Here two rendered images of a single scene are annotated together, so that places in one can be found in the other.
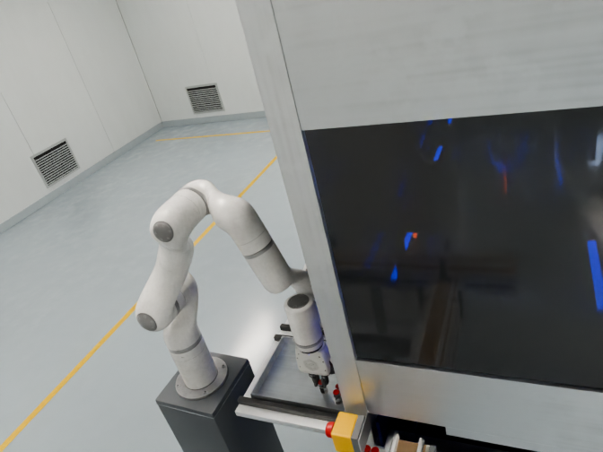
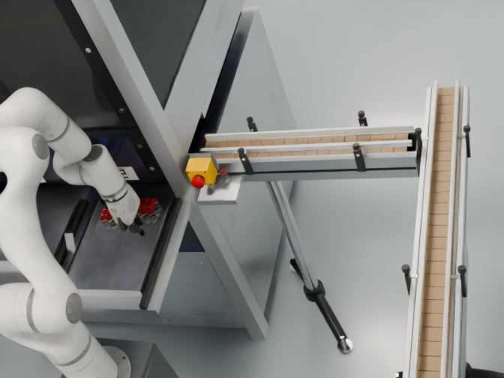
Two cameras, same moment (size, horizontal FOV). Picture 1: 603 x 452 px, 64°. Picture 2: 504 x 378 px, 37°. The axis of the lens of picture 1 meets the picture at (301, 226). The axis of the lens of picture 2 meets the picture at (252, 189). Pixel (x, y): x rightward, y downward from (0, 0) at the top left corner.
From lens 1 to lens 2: 1.90 m
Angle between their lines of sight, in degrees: 70
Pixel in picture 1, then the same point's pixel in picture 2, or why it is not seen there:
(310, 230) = (108, 13)
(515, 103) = not seen: outside the picture
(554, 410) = (207, 36)
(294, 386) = (132, 262)
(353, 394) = (176, 148)
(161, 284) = (46, 254)
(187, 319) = not seen: hidden behind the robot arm
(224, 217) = (39, 101)
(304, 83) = not seen: outside the picture
